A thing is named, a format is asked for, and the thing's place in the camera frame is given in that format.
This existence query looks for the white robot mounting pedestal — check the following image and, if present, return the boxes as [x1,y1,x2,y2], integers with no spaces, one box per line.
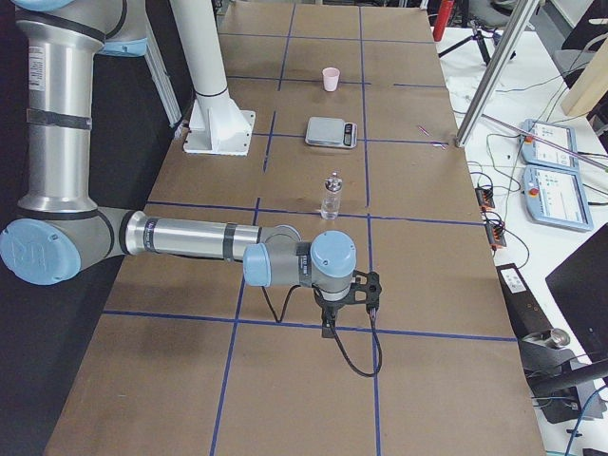
[171,0,256,156]

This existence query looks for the long reacher grabber stick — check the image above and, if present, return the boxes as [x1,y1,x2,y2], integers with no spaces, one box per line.
[481,114,608,173]

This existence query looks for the black orange terminal connector near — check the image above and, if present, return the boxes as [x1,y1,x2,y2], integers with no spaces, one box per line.
[485,220,506,251]

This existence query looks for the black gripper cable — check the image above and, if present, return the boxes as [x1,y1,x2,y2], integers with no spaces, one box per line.
[259,284,384,378]

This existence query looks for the black monitor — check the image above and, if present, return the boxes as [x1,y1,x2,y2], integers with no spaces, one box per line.
[546,226,607,361]

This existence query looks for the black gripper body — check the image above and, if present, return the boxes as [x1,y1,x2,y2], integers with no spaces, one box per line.
[314,287,349,314]

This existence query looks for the aluminium frame post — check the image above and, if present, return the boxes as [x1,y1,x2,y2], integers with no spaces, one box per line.
[455,0,540,147]

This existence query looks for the teach pendant tablet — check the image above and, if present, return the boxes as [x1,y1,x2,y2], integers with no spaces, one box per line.
[522,165,594,232]
[520,119,579,170]

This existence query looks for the black orange terminal connector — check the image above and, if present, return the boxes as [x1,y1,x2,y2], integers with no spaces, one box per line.
[485,220,506,251]
[475,186,495,212]

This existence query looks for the black camera tripod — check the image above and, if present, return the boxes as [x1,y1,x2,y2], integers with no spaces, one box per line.
[438,0,517,66]

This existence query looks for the pink plastic cup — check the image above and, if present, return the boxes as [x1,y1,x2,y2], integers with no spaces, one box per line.
[322,66,340,92]

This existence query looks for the glass sauce bottle metal cap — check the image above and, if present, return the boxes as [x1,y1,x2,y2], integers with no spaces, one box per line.
[320,171,343,220]

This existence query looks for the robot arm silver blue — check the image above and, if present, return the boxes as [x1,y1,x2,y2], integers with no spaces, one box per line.
[1,1,359,337]

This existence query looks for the wooden beam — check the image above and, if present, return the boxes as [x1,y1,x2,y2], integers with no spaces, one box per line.
[561,40,608,117]

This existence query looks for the silver digital kitchen scale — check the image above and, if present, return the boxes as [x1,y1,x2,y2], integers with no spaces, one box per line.
[305,117,357,149]

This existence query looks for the black box white label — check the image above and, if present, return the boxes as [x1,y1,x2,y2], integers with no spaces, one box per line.
[496,263,552,339]

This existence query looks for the upper teach pendant tablet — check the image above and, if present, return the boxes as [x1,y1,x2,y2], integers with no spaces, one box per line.
[520,119,579,170]

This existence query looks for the lower teach pendant tablet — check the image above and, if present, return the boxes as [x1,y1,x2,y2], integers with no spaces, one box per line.
[522,165,594,232]

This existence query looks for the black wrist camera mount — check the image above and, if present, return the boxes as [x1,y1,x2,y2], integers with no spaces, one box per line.
[349,270,382,313]

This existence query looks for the black orange terminal connector far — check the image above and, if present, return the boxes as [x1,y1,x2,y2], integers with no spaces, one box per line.
[475,186,495,212]

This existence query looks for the black clamp metal knob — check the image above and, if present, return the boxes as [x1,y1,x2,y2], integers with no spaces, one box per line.
[518,329,607,424]

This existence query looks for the red fire extinguisher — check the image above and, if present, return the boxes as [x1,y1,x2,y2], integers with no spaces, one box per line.
[432,0,454,43]

